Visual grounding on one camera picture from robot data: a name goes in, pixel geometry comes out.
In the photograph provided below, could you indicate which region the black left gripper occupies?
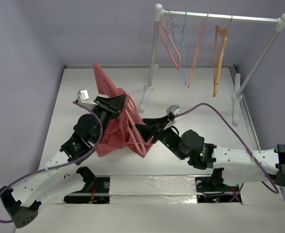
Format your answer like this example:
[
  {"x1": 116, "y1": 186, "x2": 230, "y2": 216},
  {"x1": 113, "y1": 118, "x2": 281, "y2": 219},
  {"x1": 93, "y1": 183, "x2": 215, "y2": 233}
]
[{"x1": 91, "y1": 94, "x2": 126, "y2": 144}]

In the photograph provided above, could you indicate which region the thick pink plastic hanger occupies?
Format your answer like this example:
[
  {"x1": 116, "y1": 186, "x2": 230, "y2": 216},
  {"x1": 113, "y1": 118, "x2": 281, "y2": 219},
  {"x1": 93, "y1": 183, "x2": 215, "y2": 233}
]
[{"x1": 119, "y1": 94, "x2": 152, "y2": 157}]

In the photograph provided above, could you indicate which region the red t shirt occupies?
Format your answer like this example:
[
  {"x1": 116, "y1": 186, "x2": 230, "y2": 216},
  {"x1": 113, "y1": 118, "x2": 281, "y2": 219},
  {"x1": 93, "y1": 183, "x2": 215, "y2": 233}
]
[{"x1": 93, "y1": 62, "x2": 152, "y2": 158}]

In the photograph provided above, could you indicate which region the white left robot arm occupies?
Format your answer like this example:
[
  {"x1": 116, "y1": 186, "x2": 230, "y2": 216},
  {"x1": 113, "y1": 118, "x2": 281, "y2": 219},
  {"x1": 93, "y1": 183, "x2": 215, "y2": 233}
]
[{"x1": 0, "y1": 94, "x2": 126, "y2": 229}]

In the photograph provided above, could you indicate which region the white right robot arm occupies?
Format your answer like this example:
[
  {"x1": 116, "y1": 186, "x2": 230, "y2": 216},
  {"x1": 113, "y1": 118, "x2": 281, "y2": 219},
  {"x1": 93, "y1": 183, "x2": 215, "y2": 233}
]
[{"x1": 136, "y1": 116, "x2": 285, "y2": 190}]

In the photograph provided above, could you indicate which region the pink hanger far left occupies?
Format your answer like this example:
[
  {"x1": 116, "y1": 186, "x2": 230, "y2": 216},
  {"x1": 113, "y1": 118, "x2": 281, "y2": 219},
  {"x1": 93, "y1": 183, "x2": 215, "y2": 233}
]
[{"x1": 158, "y1": 9, "x2": 182, "y2": 70}]

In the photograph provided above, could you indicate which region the orange wooden hanger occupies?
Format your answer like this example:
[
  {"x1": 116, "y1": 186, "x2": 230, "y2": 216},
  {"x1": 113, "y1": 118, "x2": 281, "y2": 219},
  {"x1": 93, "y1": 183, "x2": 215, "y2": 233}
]
[{"x1": 213, "y1": 16, "x2": 233, "y2": 97}]

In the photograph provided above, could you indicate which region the white metal clothes rack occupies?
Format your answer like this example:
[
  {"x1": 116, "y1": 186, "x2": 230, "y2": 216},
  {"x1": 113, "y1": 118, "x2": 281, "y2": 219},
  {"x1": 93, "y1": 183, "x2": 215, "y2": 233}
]
[{"x1": 138, "y1": 3, "x2": 285, "y2": 125}]

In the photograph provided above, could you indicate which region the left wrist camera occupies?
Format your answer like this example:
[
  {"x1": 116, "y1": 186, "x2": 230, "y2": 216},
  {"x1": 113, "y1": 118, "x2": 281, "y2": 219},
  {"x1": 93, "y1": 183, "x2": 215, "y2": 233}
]
[{"x1": 74, "y1": 89, "x2": 97, "y2": 110}]

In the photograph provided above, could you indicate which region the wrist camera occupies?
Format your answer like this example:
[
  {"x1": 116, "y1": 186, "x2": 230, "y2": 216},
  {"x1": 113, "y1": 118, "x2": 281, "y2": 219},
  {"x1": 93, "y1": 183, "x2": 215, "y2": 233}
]
[
  {"x1": 74, "y1": 89, "x2": 97, "y2": 110},
  {"x1": 166, "y1": 105, "x2": 182, "y2": 128}
]

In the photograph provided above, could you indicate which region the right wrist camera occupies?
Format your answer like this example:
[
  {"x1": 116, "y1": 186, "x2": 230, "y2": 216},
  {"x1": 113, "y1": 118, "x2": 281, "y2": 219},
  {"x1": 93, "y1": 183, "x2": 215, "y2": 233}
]
[{"x1": 166, "y1": 105, "x2": 182, "y2": 128}]

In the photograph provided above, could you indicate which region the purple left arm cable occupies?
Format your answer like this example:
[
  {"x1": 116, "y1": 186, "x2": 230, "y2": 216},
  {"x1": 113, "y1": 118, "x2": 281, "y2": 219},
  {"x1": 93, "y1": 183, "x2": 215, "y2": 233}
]
[{"x1": 0, "y1": 100, "x2": 103, "y2": 223}]

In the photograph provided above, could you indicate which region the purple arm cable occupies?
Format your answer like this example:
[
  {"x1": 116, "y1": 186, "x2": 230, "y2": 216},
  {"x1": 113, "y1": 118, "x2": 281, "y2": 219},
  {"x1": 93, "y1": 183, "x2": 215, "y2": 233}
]
[
  {"x1": 0, "y1": 100, "x2": 103, "y2": 223},
  {"x1": 173, "y1": 103, "x2": 280, "y2": 203}
]

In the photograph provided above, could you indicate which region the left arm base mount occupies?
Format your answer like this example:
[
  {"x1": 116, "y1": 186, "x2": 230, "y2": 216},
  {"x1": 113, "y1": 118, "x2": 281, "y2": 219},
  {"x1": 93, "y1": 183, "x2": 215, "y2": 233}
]
[{"x1": 64, "y1": 166, "x2": 110, "y2": 204}]

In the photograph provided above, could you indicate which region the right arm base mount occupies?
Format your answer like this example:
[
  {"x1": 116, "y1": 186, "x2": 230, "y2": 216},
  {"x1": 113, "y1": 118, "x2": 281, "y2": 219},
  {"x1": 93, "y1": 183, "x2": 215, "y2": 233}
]
[{"x1": 195, "y1": 168, "x2": 242, "y2": 203}]

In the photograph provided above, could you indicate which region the blue wire hanger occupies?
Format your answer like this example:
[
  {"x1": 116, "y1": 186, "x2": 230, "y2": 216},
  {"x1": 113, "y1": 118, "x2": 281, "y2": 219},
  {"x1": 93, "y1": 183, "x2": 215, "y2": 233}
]
[{"x1": 171, "y1": 11, "x2": 187, "y2": 85}]

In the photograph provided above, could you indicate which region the thin pink wire hanger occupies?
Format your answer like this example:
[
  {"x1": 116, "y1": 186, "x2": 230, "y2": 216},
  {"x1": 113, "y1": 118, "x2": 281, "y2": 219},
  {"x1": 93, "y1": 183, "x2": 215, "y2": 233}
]
[{"x1": 187, "y1": 12, "x2": 209, "y2": 88}]

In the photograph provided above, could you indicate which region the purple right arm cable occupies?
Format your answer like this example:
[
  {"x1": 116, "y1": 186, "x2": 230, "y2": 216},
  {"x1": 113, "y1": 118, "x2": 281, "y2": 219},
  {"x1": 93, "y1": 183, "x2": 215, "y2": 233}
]
[{"x1": 173, "y1": 103, "x2": 280, "y2": 203}]

